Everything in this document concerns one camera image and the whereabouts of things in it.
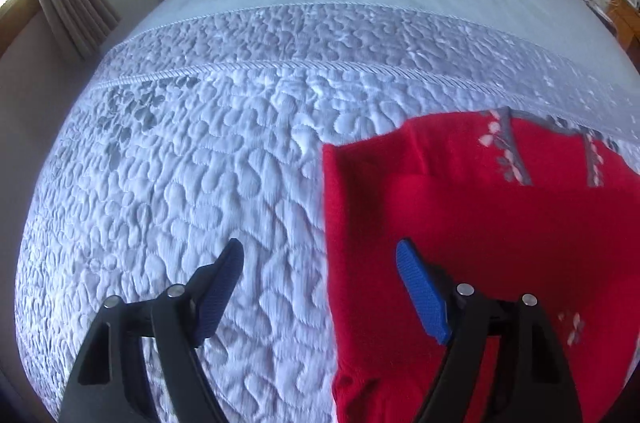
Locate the wooden desk cabinet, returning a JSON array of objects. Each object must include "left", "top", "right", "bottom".
[{"left": 606, "top": 0, "right": 640, "bottom": 70}]

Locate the grey quilted bedspread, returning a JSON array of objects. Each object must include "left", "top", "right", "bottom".
[{"left": 15, "top": 0, "right": 639, "bottom": 422}]

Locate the red knit sweater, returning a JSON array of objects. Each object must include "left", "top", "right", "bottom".
[{"left": 322, "top": 109, "right": 639, "bottom": 422}]

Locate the dark bedside table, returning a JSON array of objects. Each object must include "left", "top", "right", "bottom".
[{"left": 582, "top": 0, "right": 617, "bottom": 36}]

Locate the wooden window frame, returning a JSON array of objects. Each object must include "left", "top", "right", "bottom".
[{"left": 0, "top": 0, "right": 40, "bottom": 56}]

